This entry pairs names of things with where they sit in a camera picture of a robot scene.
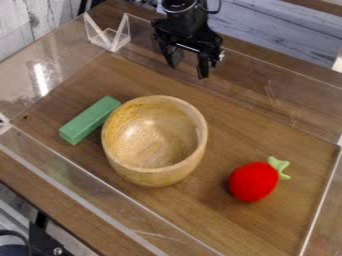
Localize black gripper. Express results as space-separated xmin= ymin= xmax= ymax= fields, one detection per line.
xmin=151 ymin=11 xmax=223 ymax=79

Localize red plush strawberry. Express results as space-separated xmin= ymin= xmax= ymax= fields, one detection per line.
xmin=227 ymin=156 xmax=292 ymax=202

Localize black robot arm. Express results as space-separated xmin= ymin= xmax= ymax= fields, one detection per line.
xmin=151 ymin=0 xmax=225 ymax=79

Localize wooden bowl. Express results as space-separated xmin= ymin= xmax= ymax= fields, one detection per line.
xmin=102 ymin=95 xmax=209 ymax=187

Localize green rectangular block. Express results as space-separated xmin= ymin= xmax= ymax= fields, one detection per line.
xmin=59 ymin=96 xmax=122 ymax=145

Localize black table clamp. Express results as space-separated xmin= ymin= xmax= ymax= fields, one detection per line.
xmin=28 ymin=212 xmax=75 ymax=256

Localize clear acrylic corner bracket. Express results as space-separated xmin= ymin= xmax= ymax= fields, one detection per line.
xmin=83 ymin=13 xmax=131 ymax=52

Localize black cable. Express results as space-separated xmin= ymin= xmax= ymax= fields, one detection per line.
xmin=0 ymin=230 xmax=32 ymax=256

